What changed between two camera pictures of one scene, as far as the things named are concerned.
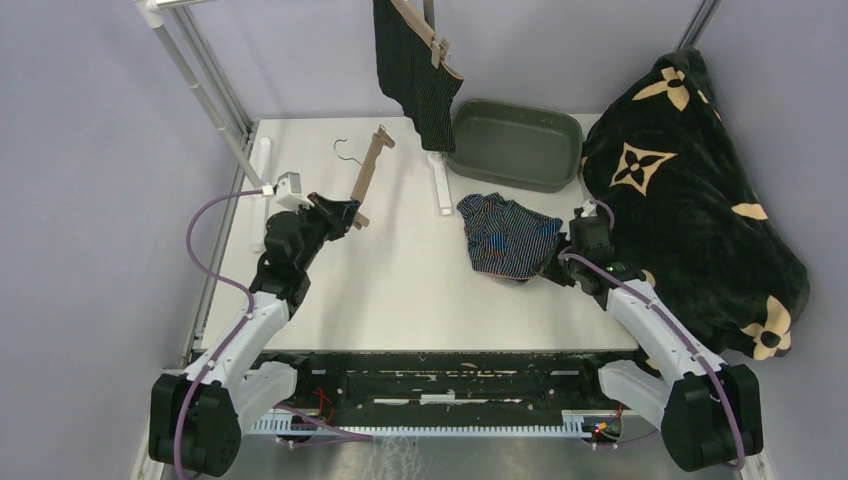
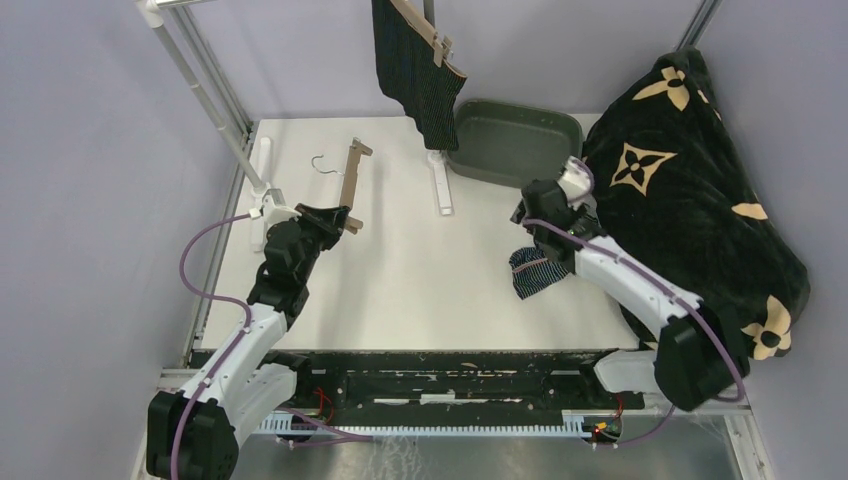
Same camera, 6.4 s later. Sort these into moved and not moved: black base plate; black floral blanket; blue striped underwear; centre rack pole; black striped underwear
Moved: blue striped underwear
Not moved: black base plate; black floral blanket; black striped underwear; centre rack pole
